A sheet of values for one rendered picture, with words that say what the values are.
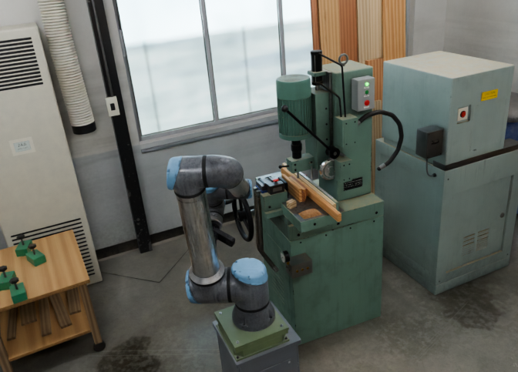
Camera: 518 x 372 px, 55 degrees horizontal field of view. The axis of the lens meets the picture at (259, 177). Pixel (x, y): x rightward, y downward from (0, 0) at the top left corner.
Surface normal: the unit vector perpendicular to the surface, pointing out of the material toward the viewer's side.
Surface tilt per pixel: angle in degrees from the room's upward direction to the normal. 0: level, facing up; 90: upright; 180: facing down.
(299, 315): 90
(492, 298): 0
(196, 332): 0
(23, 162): 90
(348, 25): 87
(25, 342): 0
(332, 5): 87
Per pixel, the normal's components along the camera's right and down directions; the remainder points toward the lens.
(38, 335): -0.08, -0.90
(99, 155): 0.41, 0.35
